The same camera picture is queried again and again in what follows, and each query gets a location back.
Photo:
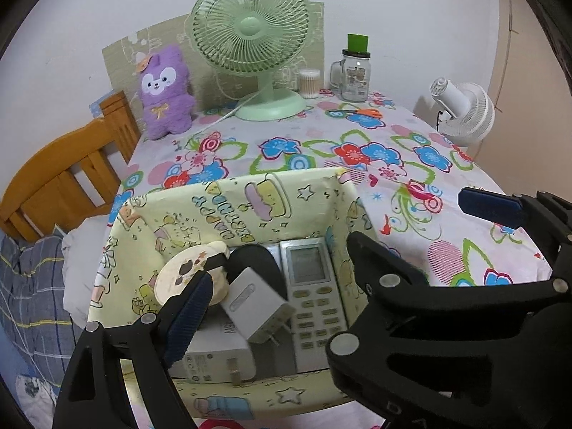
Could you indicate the green desk fan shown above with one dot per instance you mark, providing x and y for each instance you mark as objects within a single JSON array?
[{"x": 250, "y": 27}]

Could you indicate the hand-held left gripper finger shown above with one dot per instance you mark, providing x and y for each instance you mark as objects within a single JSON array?
[{"x": 190, "y": 317}]

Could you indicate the beige door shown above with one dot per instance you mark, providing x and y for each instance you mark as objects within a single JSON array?
[{"x": 527, "y": 98}]

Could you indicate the green printed board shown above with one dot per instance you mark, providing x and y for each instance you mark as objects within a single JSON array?
[{"x": 120, "y": 58}]

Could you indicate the white patterned cloth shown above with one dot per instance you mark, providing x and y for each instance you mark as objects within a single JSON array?
[{"x": 35, "y": 397}]

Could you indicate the orange scissors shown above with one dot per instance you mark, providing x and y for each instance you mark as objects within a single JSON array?
[{"x": 371, "y": 112}]

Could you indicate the plaid bedding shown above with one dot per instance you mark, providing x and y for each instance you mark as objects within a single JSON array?
[{"x": 31, "y": 299}]

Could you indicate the floral tablecloth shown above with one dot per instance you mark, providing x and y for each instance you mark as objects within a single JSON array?
[{"x": 339, "y": 152}]

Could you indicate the small white charger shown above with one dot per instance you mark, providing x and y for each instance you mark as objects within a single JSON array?
[{"x": 254, "y": 299}]

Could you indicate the round bear coaster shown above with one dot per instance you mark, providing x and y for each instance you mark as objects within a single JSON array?
[{"x": 178, "y": 272}]

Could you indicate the glass jar with green lid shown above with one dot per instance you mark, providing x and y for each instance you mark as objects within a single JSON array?
[{"x": 357, "y": 80}]

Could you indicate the white floor fan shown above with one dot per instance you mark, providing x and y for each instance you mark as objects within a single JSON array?
[{"x": 469, "y": 111}]

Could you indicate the cotton swab jar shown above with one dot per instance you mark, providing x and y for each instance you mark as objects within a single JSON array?
[{"x": 309, "y": 85}]

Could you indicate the white remote control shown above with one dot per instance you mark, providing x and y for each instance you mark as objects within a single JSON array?
[{"x": 313, "y": 317}]

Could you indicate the yellow fabric storage box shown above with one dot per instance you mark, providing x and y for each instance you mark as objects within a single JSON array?
[{"x": 214, "y": 205}]

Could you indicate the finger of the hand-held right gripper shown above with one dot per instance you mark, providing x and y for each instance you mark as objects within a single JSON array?
[
  {"x": 380, "y": 272},
  {"x": 491, "y": 208}
]

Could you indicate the purple plush toy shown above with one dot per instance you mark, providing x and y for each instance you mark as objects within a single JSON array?
[{"x": 165, "y": 98}]

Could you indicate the black oval case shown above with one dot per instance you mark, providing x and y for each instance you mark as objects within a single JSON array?
[{"x": 250, "y": 259}]

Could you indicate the large white charger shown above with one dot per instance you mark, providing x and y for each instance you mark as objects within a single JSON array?
[{"x": 214, "y": 344}]

